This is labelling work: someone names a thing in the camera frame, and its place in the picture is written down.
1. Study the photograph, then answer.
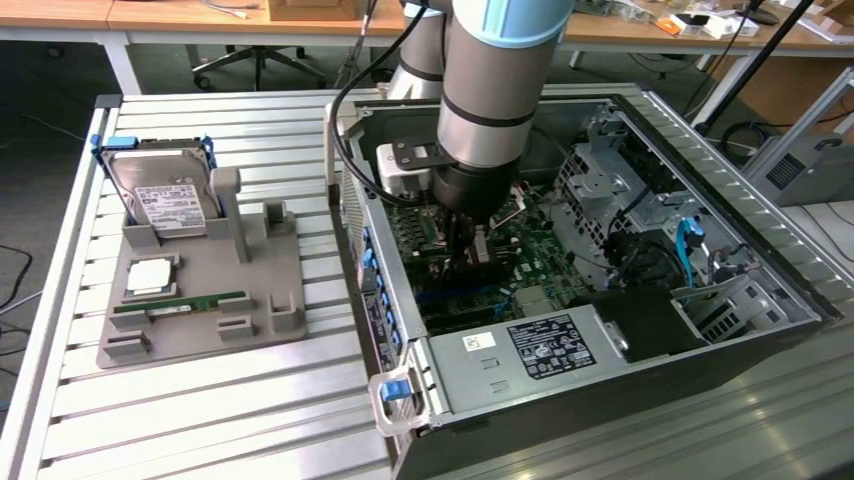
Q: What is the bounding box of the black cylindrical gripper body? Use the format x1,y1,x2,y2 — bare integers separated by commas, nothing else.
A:
430,161,521,225

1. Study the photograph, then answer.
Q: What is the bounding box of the graphics card with metal bracket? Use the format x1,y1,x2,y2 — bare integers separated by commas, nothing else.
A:
405,234,508,297

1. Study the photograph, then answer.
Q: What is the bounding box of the metal socket cover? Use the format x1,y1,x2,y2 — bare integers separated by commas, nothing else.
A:
489,185,535,227

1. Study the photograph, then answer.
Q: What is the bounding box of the green motherboard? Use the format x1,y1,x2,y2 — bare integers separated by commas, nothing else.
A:
385,174,595,336

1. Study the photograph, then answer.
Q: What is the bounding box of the blue expansion slot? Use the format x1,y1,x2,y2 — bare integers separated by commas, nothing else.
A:
413,284,499,304

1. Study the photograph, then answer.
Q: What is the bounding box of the silver finned chipset heatsink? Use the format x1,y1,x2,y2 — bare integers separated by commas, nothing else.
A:
512,289,559,314

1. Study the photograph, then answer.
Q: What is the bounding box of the grey power supply unit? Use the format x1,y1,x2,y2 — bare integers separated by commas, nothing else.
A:
425,304,632,416

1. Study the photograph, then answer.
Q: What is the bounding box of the black plastic shroud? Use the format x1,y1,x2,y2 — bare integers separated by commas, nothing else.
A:
571,288,709,364

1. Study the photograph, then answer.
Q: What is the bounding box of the black open PC case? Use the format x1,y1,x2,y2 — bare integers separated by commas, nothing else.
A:
322,94,841,480

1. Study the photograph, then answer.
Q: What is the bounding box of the grey plastic parts rack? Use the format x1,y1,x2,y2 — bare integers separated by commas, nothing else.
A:
96,167,312,371

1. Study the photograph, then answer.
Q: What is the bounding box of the green RAM stick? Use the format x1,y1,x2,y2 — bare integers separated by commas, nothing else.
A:
112,294,245,316

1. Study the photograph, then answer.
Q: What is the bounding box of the black office chair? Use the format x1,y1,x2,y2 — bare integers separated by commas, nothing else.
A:
190,43,329,92

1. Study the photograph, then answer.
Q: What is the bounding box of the brown cardboard box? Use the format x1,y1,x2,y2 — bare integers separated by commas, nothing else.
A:
268,0,382,22

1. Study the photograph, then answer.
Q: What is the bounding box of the silver hard disk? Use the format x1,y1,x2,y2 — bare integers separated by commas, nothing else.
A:
105,149,218,239

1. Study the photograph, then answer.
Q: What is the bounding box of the silver CPU chip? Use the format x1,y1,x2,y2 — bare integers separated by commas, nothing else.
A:
125,259,176,296

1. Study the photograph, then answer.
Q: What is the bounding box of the black white desk device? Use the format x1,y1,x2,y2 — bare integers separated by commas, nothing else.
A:
668,12,712,37

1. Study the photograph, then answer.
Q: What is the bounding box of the white box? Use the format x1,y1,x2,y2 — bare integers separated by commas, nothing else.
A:
707,17,760,40

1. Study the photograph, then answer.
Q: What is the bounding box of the grey metal cabinet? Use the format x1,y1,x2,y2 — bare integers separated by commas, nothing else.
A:
743,67,854,209

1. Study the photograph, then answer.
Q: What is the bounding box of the black stand pole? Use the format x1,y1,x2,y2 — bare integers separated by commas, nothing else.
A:
692,0,819,134

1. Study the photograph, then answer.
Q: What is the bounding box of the blue disk caddy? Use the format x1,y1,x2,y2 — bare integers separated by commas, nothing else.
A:
85,133,216,229

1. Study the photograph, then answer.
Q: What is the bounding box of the black round monitor base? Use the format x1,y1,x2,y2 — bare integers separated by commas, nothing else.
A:
729,0,780,26

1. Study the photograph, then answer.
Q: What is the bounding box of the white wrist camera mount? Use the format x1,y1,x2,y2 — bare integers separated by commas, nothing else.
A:
374,141,458,197

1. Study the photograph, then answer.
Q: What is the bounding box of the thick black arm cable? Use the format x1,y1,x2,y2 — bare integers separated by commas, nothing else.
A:
329,0,432,207

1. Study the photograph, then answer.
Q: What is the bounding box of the blue data wire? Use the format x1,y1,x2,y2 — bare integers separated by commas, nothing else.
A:
673,217,705,291

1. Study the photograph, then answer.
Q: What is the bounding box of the black hanging cable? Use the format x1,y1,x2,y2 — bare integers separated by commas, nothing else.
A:
338,0,382,90

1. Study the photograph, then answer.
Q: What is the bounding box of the white coiled cable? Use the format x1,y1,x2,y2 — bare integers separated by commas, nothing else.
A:
198,0,262,20

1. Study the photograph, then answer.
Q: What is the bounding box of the wooden desk white frame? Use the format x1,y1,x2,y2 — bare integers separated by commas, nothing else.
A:
98,0,759,124
0,0,112,41
752,0,854,59

